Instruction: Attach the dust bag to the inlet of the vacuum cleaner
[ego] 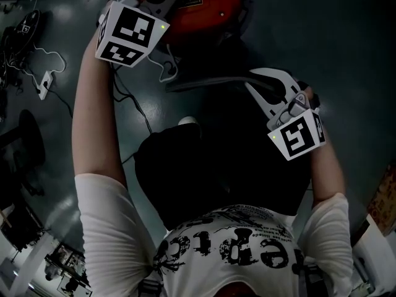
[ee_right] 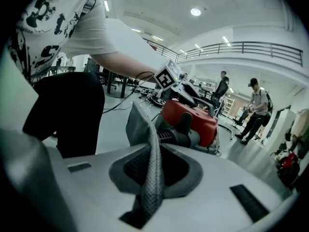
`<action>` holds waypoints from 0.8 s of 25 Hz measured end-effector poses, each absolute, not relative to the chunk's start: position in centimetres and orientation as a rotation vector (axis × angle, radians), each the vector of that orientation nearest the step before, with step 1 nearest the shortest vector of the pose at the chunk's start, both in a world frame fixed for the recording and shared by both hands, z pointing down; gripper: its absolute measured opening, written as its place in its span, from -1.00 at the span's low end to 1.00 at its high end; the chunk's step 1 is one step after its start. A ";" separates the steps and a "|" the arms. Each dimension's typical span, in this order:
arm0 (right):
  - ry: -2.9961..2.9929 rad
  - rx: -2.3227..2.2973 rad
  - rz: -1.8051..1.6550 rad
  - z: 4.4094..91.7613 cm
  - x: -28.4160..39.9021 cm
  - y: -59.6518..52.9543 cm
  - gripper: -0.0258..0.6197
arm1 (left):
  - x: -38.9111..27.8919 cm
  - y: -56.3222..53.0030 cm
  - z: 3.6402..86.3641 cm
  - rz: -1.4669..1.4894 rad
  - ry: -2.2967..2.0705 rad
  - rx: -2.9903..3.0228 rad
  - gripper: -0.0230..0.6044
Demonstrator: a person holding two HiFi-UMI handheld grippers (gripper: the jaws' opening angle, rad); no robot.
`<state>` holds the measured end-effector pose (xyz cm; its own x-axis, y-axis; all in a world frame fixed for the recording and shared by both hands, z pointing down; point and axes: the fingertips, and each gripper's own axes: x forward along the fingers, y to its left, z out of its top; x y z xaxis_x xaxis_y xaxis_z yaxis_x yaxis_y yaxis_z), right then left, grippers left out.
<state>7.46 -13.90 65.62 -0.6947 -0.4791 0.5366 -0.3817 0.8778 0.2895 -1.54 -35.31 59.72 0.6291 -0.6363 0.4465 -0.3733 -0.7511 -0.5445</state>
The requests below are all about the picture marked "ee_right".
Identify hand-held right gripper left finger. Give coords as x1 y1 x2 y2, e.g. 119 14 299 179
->
47 142 155 232

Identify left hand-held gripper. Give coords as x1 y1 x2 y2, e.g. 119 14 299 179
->
154 59 202 107

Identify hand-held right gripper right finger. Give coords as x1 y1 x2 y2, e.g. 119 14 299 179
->
144 143 298 232

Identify red-lidded vacuum cleaner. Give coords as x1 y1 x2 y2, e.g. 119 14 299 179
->
152 97 222 157

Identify grey cloth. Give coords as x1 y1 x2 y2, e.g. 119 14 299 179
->
125 100 168 224

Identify person's left forearm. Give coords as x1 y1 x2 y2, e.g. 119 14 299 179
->
88 53 160 84

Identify dark desk with black legs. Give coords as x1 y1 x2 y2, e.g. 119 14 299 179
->
95 70 137 99

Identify person's black trousers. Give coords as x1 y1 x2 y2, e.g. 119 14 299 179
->
22 71 106 159

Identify white cabinet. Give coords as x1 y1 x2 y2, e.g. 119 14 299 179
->
265 107 297 149

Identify clothes rack with garments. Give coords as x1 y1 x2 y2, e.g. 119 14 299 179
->
284 109 309 159

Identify black balcony railing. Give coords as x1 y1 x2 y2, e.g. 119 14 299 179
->
144 39 304 68

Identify person in white patterned shirt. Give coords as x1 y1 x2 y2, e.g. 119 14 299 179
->
6 0 121 85

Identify row of strip ceiling lights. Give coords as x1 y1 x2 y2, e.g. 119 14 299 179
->
103 0 233 56

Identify black vacuum hose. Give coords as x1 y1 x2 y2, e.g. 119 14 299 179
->
155 127 201 147

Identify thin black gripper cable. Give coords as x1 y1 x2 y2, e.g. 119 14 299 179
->
102 71 157 115

